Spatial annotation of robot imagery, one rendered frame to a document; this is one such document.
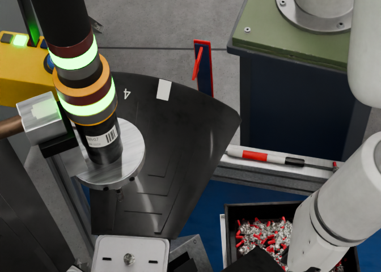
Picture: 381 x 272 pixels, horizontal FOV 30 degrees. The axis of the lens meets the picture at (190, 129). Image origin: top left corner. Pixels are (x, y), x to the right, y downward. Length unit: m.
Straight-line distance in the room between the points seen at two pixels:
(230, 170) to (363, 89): 0.63
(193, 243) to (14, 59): 0.44
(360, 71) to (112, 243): 0.36
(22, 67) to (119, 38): 1.43
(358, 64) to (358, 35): 0.03
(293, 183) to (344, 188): 0.52
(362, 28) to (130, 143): 0.25
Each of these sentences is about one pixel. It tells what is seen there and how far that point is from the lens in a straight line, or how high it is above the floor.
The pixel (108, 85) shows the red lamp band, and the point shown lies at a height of 1.57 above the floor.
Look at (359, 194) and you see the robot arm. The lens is 0.80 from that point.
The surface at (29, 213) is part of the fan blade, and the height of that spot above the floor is 1.36.
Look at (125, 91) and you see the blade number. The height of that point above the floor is 1.23.
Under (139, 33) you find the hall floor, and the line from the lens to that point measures 2.63.
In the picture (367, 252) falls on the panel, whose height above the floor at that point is 0.53.
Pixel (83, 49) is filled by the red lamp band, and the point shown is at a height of 1.62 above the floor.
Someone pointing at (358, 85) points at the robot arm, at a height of 1.40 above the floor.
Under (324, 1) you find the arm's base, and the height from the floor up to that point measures 1.00.
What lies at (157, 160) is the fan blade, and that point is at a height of 1.21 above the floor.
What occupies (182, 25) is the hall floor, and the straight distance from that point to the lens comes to 2.64.
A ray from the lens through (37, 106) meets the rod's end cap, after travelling 0.56.
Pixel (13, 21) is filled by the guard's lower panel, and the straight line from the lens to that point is 2.12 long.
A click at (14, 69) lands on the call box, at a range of 1.22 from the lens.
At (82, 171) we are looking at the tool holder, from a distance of 0.62.
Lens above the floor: 1.99
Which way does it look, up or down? 57 degrees down
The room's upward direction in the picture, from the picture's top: 7 degrees counter-clockwise
